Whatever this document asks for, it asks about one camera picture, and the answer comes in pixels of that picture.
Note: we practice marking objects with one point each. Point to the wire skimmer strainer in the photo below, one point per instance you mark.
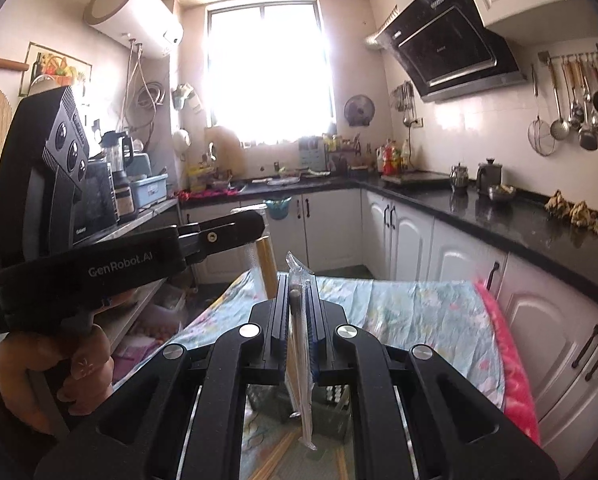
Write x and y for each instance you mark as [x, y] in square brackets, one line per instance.
[540, 139]

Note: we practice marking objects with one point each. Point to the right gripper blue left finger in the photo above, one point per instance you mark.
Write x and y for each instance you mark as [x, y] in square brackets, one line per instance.
[269, 365]

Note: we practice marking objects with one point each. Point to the steel ladle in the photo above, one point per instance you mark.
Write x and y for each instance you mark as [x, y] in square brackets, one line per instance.
[560, 128]

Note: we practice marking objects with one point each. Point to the fruit picture frame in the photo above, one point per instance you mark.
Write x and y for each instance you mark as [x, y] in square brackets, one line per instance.
[44, 62]

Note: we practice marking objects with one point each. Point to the person's left hand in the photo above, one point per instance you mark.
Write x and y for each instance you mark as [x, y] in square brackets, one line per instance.
[49, 382]

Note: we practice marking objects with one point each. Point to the black range hood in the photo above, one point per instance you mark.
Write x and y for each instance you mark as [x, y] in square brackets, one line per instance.
[447, 52]

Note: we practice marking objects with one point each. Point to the white water heater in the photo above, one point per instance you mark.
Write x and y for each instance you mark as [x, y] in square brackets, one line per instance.
[146, 22]

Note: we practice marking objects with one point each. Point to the black microwave oven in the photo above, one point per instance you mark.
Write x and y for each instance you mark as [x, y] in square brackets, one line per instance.
[97, 209]

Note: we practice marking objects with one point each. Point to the blue plastic storage box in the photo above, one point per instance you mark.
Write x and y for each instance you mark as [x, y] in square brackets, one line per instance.
[147, 188]

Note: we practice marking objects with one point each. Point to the bamboo chopstick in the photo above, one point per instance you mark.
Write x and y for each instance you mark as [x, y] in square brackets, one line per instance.
[266, 469]
[267, 265]

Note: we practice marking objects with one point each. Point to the wall ventilation fan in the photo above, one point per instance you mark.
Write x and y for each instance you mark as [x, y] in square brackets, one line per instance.
[359, 111]

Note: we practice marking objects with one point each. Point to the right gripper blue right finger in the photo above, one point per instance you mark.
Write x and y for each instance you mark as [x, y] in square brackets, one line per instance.
[323, 318]

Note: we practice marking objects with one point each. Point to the small steel teapot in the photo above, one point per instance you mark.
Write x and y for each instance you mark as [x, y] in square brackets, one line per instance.
[459, 178]

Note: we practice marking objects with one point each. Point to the Hello Kitty patterned tablecloth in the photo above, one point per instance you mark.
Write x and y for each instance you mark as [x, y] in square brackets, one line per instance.
[449, 317]

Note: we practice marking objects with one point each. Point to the black steel kettle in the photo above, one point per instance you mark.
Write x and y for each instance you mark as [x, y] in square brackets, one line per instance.
[489, 174]

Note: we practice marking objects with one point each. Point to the chopsticks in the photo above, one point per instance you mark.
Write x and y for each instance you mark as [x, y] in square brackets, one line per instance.
[299, 381]

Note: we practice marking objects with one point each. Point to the red condiment bottles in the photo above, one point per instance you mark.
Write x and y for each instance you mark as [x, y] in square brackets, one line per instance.
[394, 158]

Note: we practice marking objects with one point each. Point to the blue hanging bin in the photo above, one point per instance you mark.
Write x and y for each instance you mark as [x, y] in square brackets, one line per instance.
[278, 209]

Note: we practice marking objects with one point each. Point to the dried ginger pile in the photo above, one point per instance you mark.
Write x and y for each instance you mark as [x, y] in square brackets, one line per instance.
[577, 214]

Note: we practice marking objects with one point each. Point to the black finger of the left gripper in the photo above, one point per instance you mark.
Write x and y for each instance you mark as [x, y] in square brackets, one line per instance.
[198, 240]

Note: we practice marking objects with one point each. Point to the black electric kettle blender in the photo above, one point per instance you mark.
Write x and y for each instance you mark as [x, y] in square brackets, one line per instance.
[118, 152]

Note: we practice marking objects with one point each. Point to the pink blanket under cloth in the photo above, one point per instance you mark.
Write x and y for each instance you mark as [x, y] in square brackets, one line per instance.
[518, 403]

